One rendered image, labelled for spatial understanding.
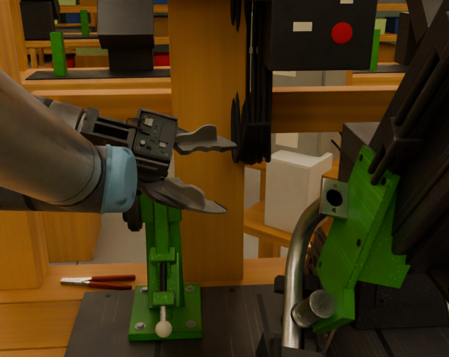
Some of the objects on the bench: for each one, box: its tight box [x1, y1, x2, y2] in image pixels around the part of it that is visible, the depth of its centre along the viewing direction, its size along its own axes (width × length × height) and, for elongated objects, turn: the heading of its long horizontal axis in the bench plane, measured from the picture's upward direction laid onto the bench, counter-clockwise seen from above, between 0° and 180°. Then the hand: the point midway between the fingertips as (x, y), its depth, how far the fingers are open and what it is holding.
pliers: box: [60, 275, 136, 290], centre depth 107 cm, size 16×5×1 cm, turn 88°
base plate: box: [64, 284, 449, 357], centre depth 86 cm, size 42×110×2 cm, turn 94°
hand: (224, 178), depth 70 cm, fingers open, 9 cm apart
